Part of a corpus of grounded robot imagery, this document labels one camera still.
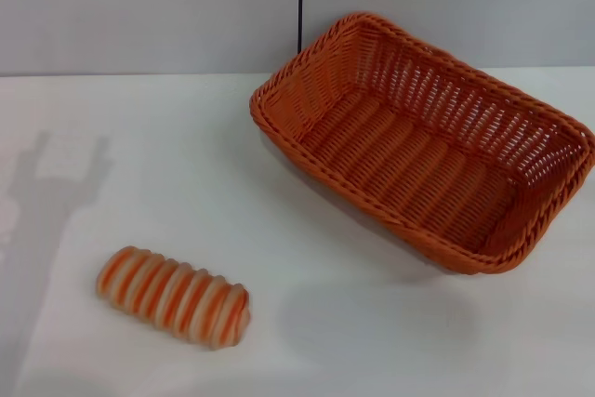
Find orange woven plastic basket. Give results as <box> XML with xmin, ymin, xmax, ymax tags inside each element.
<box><xmin>248</xmin><ymin>10</ymin><xmax>595</xmax><ymax>277</ymax></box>

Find orange white striped bread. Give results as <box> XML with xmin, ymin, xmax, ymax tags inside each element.
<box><xmin>96</xmin><ymin>245</ymin><xmax>252</xmax><ymax>351</ymax></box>

